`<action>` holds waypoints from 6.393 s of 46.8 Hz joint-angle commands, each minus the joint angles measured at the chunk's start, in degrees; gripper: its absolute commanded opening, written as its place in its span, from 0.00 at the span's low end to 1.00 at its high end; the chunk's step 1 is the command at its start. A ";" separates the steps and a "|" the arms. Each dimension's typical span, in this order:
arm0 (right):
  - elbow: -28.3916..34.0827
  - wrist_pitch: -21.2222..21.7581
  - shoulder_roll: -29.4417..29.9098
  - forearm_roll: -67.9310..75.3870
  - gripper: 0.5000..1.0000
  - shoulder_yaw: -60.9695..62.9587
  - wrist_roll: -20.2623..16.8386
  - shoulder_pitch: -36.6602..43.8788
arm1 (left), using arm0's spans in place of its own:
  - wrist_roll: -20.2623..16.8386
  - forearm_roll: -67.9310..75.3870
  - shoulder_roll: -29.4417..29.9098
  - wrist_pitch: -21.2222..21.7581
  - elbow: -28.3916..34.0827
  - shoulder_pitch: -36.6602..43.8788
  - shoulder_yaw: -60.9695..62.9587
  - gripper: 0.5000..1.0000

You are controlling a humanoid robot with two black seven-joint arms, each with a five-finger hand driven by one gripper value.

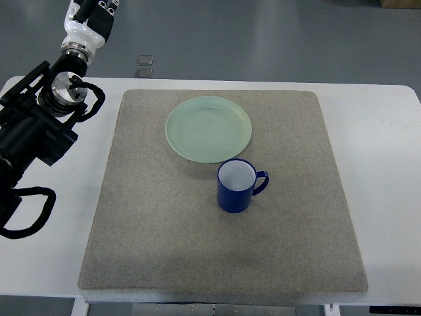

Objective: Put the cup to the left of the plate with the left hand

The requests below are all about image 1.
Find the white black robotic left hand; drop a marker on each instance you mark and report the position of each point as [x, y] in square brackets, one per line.
[88, 25]

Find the blue enamel mug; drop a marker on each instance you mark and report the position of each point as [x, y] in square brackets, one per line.
[237, 182]

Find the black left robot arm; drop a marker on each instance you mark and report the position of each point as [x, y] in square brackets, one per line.
[37, 120]

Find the metal floor outlet plate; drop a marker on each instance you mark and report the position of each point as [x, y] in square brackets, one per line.
[144, 65]

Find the light green plate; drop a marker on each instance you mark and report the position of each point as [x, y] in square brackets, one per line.
[208, 129]

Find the grey felt mat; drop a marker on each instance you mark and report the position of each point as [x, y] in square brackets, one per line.
[269, 221]

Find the cardboard box corner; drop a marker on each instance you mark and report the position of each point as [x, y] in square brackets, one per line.
[400, 4]

